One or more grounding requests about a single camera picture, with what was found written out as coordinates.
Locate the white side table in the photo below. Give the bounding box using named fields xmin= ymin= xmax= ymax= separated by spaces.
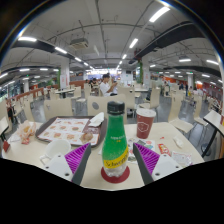
xmin=0 ymin=115 xmax=10 ymax=143
xmin=202 ymin=109 xmax=224 ymax=158

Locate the dark food tray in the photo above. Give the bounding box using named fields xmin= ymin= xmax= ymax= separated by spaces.
xmin=34 ymin=115 xmax=108 ymax=148

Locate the beige chair with round hole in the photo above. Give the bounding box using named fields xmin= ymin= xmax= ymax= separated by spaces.
xmin=43 ymin=98 xmax=74 ymax=122
xmin=86 ymin=94 xmax=128 ymax=125

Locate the ceiling air conditioner unit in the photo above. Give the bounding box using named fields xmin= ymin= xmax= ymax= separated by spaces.
xmin=69 ymin=37 xmax=90 ymax=50

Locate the white paper napkin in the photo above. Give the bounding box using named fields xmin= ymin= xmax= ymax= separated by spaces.
xmin=88 ymin=111 xmax=106 ymax=128

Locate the printed paper leaflet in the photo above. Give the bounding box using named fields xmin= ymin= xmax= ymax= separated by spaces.
xmin=127 ymin=137 xmax=156 ymax=164

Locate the clear plastic wrapper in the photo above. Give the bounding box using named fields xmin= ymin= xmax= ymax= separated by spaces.
xmin=170 ymin=150 xmax=193 ymax=168

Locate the red paper cup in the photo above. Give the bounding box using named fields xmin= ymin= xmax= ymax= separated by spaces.
xmin=135 ymin=108 xmax=157 ymax=140

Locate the person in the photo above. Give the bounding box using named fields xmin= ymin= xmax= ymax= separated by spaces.
xmin=99 ymin=73 xmax=119 ymax=98

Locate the white paper packet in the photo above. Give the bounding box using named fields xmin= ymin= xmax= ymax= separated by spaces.
xmin=172 ymin=135 xmax=185 ymax=150

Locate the green drink bottle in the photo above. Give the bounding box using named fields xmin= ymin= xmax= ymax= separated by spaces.
xmin=101 ymin=100 xmax=130 ymax=178

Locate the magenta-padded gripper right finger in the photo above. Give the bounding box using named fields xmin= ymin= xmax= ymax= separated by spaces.
xmin=131 ymin=142 xmax=183 ymax=186

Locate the red snack packet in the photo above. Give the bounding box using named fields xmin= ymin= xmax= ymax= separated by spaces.
xmin=157 ymin=143 xmax=172 ymax=157

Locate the clear plastic food bag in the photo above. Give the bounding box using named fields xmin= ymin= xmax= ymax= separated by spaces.
xmin=15 ymin=119 xmax=37 ymax=145

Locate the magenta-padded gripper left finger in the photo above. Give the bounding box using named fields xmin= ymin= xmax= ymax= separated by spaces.
xmin=42 ymin=142 xmax=93 ymax=186

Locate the group of ceiling lights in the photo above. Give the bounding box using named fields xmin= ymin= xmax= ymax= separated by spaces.
xmin=0 ymin=6 xmax=224 ymax=88

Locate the group of beige chairs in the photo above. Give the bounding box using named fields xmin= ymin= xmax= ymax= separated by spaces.
xmin=0 ymin=83 xmax=224 ymax=134

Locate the flat round red coaster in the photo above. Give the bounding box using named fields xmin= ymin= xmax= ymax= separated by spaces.
xmin=100 ymin=165 xmax=131 ymax=184

